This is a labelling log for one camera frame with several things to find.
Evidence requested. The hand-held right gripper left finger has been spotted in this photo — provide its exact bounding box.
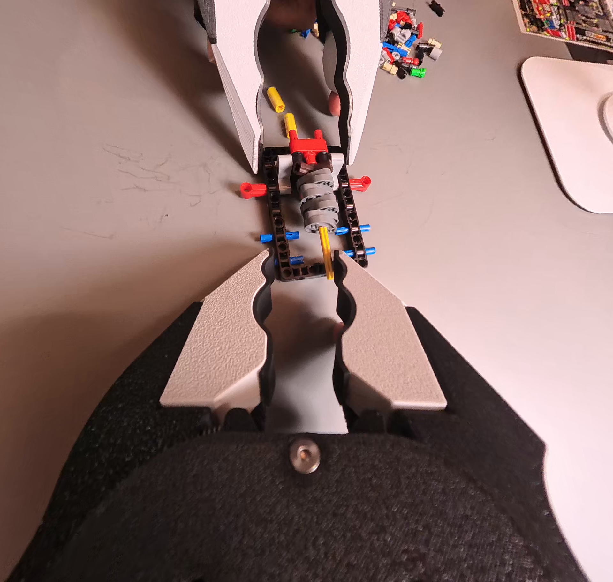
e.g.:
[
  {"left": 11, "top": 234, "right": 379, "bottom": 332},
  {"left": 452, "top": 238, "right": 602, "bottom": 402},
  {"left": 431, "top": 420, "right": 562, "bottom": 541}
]
[{"left": 159, "top": 249, "right": 276, "bottom": 425}]

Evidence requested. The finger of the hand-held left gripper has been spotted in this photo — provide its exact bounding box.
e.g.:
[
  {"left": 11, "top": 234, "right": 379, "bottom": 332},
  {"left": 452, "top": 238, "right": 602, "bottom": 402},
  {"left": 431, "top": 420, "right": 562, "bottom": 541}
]
[
  {"left": 212, "top": 0, "right": 278, "bottom": 175},
  {"left": 327, "top": 0, "right": 385, "bottom": 166}
]

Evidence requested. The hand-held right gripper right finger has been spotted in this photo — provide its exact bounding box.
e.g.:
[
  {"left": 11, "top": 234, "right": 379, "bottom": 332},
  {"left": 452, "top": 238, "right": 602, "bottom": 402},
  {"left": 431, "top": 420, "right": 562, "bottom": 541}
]
[{"left": 333, "top": 249, "right": 448, "bottom": 429}]

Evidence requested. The pile of small lego pieces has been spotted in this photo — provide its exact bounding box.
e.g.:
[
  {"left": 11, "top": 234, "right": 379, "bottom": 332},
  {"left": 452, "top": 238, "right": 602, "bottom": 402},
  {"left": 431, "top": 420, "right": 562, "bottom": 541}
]
[{"left": 287, "top": 2, "right": 443, "bottom": 81}]

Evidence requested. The black lego frame assembly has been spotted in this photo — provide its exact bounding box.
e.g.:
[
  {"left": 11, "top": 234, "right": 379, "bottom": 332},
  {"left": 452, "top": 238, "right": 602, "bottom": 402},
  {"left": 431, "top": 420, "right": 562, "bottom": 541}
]
[{"left": 239, "top": 130, "right": 376, "bottom": 283}]

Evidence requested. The lego sticker sheet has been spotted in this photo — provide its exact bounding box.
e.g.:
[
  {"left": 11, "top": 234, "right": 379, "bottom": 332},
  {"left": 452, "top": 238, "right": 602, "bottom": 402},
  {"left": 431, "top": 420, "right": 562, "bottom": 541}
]
[{"left": 505, "top": 0, "right": 613, "bottom": 50}]

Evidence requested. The person's left hand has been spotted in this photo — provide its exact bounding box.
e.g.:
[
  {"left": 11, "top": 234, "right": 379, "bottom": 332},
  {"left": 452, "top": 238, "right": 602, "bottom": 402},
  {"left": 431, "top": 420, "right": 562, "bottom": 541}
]
[{"left": 266, "top": 0, "right": 343, "bottom": 117}]

